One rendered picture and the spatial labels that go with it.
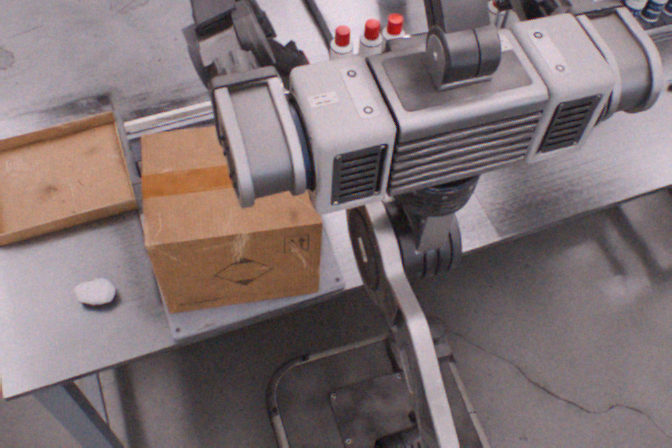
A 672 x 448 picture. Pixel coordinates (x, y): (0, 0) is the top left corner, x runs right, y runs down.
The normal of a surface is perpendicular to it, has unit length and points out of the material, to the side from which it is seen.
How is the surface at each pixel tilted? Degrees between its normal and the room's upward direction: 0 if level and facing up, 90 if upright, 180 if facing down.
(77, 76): 0
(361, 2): 0
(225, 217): 0
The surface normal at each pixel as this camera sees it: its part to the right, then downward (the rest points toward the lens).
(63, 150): 0.04, -0.56
